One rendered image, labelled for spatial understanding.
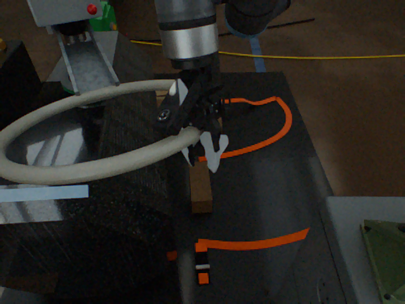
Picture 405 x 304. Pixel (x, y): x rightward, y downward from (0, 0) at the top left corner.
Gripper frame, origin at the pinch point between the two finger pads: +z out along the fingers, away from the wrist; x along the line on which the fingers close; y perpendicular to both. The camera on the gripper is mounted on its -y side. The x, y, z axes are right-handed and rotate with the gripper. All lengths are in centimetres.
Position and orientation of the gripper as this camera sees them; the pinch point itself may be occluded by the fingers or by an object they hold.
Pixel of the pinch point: (200, 165)
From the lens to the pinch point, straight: 57.5
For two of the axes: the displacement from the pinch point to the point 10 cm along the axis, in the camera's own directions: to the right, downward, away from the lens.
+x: -8.0, -2.0, 5.6
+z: 1.2, 8.6, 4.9
